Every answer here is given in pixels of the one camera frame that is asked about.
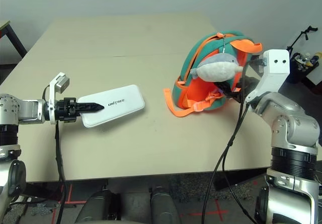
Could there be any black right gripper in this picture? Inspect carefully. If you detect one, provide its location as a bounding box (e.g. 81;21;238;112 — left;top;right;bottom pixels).
213;74;261;103

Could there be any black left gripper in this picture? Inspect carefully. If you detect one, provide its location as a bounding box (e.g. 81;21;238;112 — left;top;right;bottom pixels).
55;97;105;122

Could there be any white Unitree pencil case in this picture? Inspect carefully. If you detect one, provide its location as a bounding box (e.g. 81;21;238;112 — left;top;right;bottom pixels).
78;84;146;128

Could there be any teal and orange backpack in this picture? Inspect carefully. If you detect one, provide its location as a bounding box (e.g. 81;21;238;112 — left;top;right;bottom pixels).
163;30;264;118

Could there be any grey white plush whale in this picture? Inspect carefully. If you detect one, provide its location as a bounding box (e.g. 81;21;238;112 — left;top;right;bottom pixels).
190;53;244;83

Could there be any black bin with items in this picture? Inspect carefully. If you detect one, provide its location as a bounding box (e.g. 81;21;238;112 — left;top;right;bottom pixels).
289;52;320;84

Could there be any white flat panel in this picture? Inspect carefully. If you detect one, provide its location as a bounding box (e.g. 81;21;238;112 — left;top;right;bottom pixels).
305;62;322;86

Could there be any black tripod stand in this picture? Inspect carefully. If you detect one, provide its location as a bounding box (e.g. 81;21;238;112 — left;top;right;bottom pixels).
286;25;319;55

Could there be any grey left robot leg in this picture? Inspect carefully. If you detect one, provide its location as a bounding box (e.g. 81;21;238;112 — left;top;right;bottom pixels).
75;188;119;224

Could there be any grey robot leg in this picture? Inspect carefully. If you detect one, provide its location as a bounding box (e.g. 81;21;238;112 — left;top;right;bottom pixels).
150;186;182;224
75;188;119;224

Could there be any black-legged side table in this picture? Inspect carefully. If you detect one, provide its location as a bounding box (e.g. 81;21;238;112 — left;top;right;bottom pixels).
0;20;28;65

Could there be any grey right robot leg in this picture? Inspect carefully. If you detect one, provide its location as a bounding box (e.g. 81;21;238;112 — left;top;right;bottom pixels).
150;186;182;224

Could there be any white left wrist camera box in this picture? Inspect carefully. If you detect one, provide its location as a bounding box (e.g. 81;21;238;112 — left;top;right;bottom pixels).
48;71;71;124

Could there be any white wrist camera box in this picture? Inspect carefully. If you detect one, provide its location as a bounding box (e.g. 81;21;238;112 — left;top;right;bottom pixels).
245;48;290;103
48;71;71;124

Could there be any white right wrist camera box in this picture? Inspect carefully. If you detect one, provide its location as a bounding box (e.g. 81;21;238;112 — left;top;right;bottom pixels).
245;48;290;103

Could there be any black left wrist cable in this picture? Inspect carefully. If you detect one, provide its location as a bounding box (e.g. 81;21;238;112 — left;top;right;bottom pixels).
51;119;67;224

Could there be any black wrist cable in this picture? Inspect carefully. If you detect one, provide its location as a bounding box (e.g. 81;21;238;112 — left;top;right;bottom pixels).
201;57;264;224
222;100;256;224
51;119;67;224

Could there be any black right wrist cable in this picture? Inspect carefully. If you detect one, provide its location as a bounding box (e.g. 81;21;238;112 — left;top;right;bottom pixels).
222;100;256;224
201;57;264;224

